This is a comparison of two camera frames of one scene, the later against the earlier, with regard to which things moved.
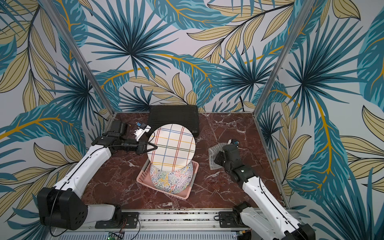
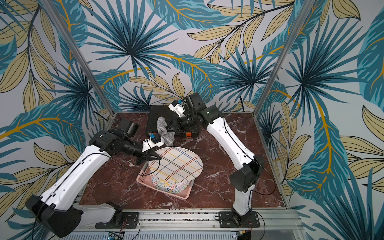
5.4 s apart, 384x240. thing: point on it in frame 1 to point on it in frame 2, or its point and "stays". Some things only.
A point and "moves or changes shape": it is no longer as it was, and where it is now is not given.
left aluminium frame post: x=80 y=55 stays
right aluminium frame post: x=285 y=54 stays
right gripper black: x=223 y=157 to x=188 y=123
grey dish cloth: x=213 y=151 to x=168 y=136
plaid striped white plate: x=176 y=147 moves or changes shape
